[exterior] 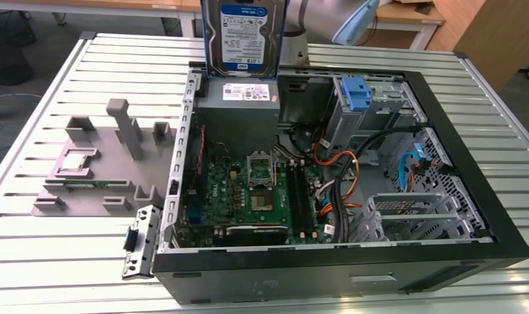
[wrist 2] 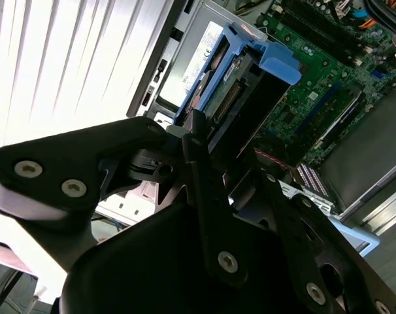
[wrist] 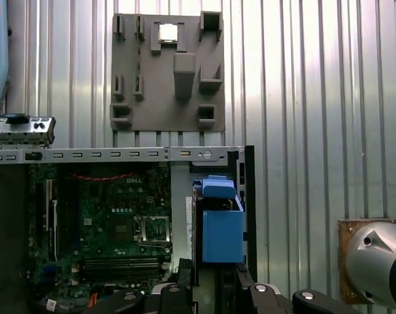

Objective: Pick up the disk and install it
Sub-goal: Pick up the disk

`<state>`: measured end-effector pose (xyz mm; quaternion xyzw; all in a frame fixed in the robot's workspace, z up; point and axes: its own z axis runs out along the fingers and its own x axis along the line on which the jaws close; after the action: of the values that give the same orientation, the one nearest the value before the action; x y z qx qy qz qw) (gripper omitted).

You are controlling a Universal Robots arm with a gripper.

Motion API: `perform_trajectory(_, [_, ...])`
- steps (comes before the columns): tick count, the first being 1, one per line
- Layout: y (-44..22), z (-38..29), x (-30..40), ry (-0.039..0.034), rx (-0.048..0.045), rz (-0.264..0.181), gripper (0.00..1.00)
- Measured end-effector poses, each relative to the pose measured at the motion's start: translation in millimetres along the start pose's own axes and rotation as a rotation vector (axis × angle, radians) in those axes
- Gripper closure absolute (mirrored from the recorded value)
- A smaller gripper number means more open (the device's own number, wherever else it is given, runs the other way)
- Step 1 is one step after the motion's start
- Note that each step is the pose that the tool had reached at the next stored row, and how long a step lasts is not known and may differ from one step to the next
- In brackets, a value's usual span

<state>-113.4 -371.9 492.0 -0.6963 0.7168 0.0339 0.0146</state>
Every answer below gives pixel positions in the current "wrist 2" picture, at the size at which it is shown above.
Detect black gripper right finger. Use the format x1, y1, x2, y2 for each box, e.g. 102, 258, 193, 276
222, 147, 396, 314

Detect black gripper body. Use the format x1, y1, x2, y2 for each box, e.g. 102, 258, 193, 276
52, 202, 316, 314

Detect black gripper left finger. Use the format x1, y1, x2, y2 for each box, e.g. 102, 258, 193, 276
0, 109, 248, 284

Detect hard disk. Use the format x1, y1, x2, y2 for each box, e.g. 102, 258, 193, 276
171, 22, 302, 160

